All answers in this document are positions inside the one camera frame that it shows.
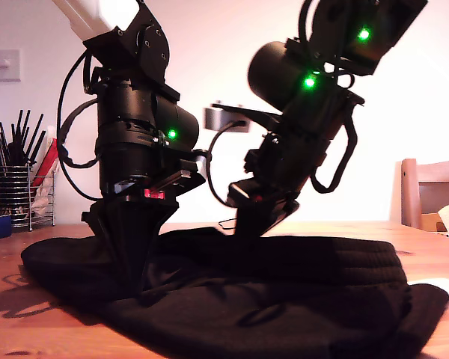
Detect black shorts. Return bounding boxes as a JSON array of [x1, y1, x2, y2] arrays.
[[20, 226, 449, 359]]

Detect white wall light switch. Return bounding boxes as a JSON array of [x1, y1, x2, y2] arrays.
[[0, 49, 23, 82]]

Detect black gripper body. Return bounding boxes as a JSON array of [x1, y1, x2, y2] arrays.
[[226, 134, 330, 210], [99, 147, 207, 202]]

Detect flat black ribbon cable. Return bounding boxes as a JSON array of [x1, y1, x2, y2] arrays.
[[82, 55, 103, 94]]

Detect chrome wire utensil caddy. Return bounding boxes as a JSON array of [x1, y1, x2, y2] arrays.
[[0, 166, 57, 232]]

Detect white plastic wrapper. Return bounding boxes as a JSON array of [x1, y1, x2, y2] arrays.
[[31, 179, 56, 220]]

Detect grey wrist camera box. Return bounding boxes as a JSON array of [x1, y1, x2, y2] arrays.
[[203, 99, 285, 135], [177, 148, 209, 179]]

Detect brown wooden chair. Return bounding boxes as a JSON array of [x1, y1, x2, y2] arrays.
[[400, 159, 449, 230]]

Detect red paper packet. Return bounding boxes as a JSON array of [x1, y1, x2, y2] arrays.
[[29, 138, 61, 190]]

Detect small cardboard box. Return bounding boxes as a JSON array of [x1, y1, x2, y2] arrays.
[[420, 212, 448, 233]]

